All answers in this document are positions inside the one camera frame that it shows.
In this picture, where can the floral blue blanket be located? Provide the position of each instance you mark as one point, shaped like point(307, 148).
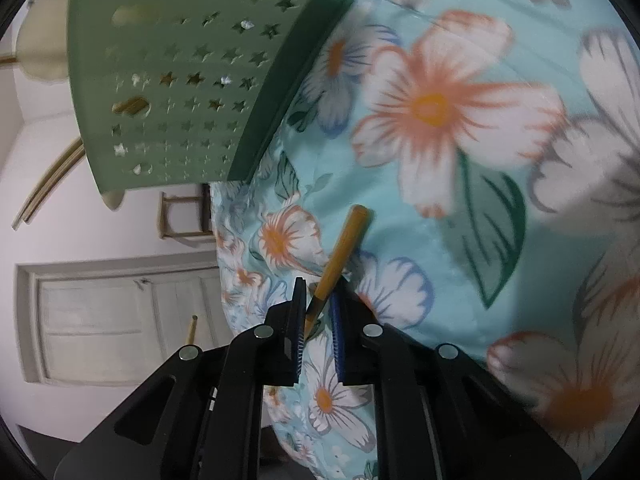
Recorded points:
point(450, 110)

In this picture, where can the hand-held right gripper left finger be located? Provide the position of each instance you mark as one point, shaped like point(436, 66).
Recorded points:
point(300, 330)

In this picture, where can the green perforated utensil holder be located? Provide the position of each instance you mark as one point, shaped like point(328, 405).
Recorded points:
point(175, 35)

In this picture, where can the cream white cup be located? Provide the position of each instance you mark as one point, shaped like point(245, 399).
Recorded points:
point(42, 55)

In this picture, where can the wooden stool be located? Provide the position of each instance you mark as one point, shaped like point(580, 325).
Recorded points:
point(172, 200)

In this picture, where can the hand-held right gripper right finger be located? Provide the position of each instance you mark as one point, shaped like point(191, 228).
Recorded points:
point(339, 340)

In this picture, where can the white panelled door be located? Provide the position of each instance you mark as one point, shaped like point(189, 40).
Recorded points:
point(100, 320)

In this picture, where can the wooden chopstick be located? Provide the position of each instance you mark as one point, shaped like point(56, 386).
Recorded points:
point(191, 331)
point(56, 186)
point(342, 250)
point(45, 181)

